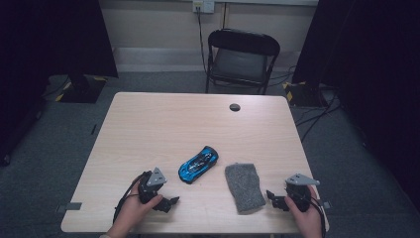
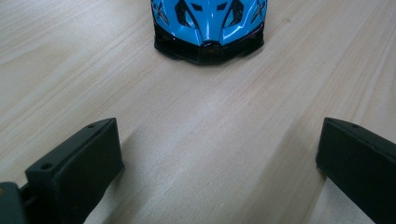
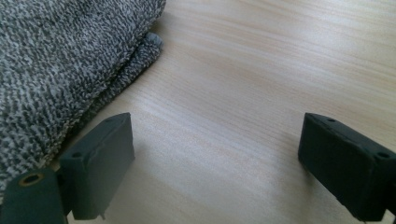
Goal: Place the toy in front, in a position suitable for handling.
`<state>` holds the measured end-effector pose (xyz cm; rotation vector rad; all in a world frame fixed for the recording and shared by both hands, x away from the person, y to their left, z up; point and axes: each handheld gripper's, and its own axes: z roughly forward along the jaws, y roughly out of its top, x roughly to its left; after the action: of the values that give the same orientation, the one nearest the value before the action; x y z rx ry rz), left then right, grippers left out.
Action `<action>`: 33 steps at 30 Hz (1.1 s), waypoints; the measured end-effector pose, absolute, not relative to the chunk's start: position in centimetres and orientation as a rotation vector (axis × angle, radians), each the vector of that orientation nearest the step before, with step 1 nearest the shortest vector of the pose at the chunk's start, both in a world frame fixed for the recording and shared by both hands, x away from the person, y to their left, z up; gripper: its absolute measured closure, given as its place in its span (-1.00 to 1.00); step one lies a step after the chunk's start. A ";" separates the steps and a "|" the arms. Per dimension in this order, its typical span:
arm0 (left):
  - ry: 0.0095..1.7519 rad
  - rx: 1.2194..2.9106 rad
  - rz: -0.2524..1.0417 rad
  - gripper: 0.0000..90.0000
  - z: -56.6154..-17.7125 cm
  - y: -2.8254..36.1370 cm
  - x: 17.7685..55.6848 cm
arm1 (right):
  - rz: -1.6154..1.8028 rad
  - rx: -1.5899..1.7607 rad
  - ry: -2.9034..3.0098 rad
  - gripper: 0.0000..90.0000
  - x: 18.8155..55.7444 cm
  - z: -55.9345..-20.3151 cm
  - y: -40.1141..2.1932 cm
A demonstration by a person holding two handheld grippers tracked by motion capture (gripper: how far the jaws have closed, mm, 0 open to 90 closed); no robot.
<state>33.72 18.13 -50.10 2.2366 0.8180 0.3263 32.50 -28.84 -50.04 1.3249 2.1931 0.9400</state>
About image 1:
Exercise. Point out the white wall socket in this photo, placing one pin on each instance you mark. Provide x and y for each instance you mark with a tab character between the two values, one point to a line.
203	6

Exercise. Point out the grey tape strip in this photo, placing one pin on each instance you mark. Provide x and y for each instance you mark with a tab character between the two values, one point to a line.
327	205
71	206

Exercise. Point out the black folding chair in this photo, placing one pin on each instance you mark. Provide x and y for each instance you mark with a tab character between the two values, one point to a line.
241	64

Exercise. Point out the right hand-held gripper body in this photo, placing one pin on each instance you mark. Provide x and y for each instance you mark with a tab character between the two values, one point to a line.
298	193

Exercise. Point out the grey cloth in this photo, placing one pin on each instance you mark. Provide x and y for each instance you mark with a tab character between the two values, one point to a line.
244	186

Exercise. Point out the black stand base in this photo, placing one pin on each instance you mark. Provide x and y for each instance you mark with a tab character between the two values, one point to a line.
82	91
303	94

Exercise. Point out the person's right hand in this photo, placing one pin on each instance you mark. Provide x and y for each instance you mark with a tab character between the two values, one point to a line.
308	223

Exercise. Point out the blue and black toy car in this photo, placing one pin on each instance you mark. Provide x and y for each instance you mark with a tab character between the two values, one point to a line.
197	164

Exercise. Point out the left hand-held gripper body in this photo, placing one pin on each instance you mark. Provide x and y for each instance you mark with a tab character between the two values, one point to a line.
150	190

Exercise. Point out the person's left hand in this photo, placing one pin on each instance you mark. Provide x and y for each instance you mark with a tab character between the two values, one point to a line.
132	213

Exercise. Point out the black curtain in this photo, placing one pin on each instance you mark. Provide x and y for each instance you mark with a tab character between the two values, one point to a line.
49	49
373	66

